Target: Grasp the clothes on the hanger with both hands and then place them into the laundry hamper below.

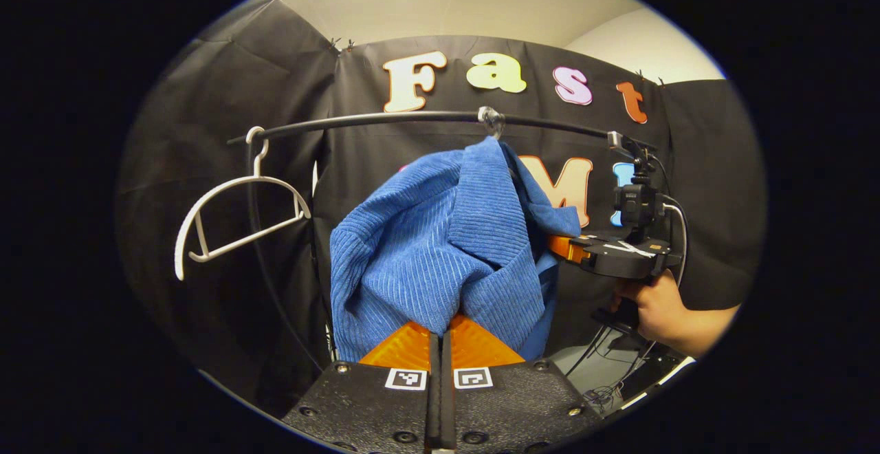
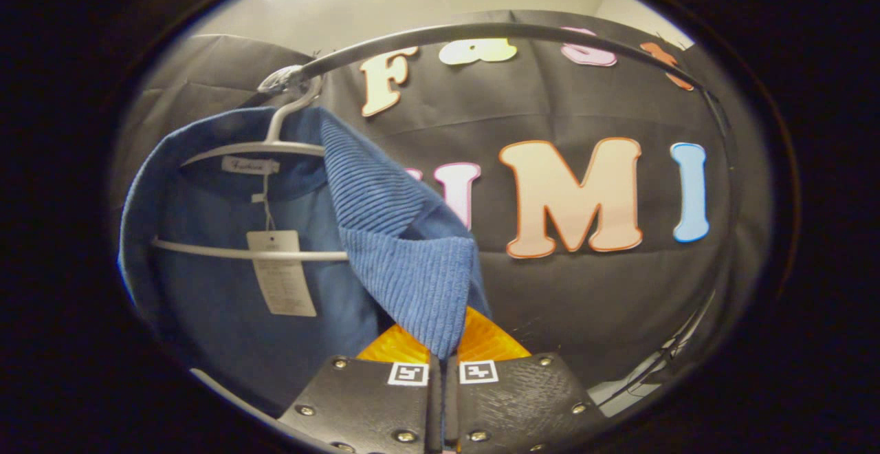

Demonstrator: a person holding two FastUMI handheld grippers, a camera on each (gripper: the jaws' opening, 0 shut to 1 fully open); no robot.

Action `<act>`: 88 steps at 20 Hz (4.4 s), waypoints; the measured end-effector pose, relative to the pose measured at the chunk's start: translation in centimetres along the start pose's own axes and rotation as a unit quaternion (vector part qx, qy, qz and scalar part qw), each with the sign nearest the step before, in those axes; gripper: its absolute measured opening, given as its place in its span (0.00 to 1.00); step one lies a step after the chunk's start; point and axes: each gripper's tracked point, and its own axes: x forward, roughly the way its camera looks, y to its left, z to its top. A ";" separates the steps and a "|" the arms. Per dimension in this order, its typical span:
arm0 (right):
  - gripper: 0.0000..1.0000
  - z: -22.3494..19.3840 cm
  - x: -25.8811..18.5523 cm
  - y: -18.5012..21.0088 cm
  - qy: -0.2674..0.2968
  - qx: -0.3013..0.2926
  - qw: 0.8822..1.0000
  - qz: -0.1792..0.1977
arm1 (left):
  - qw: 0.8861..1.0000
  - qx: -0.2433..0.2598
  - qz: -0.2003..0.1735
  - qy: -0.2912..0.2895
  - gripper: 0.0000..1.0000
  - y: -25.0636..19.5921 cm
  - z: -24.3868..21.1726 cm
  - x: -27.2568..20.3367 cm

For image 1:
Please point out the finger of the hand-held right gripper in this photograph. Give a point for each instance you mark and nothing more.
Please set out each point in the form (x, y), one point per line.
(612, 258)

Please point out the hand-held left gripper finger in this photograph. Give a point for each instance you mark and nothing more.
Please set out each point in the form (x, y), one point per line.
(447, 413)
(434, 413)

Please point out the black clothes rack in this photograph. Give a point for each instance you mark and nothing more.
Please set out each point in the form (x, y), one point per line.
(412, 117)

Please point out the white plastic hanger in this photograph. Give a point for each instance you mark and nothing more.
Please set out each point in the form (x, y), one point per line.
(258, 168)

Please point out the black backdrop cloth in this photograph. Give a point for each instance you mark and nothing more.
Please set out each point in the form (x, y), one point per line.
(227, 69)

